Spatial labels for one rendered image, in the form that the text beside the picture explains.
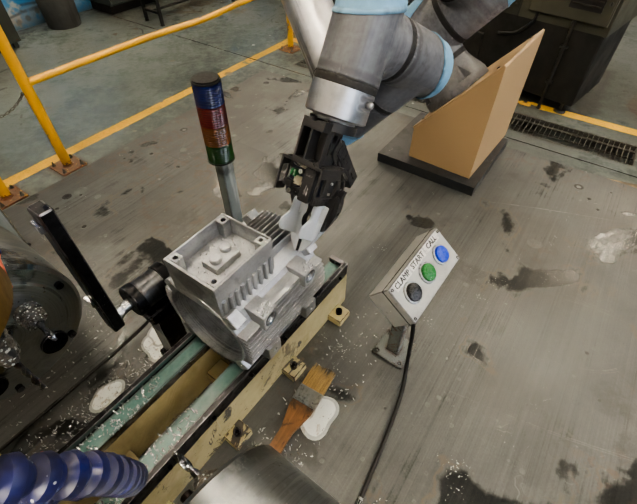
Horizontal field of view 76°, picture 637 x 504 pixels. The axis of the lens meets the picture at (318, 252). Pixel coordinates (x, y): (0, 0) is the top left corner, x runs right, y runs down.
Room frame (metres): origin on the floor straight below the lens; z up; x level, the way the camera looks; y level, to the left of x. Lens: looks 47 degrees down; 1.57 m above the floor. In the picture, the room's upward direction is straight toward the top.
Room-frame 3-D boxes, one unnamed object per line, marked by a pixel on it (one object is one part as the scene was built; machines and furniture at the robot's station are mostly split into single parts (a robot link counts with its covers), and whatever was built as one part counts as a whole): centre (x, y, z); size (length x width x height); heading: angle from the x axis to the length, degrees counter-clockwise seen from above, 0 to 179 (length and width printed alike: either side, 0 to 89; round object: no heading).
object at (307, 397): (0.30, 0.04, 0.80); 0.21 x 0.05 x 0.01; 149
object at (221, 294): (0.40, 0.14, 1.11); 0.12 x 0.11 x 0.07; 145
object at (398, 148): (1.17, -0.42, 0.82); 0.32 x 0.32 x 0.03; 55
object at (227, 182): (0.80, 0.22, 1.01); 0.08 x 0.08 x 0.42; 54
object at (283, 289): (0.44, 0.12, 1.02); 0.20 x 0.19 x 0.19; 145
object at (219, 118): (0.80, 0.22, 1.14); 0.06 x 0.06 x 0.04
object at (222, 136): (0.80, 0.22, 1.10); 0.06 x 0.06 x 0.04
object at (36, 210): (0.37, 0.33, 1.12); 0.04 x 0.03 x 0.26; 144
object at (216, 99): (0.80, 0.22, 1.19); 0.06 x 0.06 x 0.04
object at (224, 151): (0.80, 0.22, 1.05); 0.06 x 0.06 x 0.04
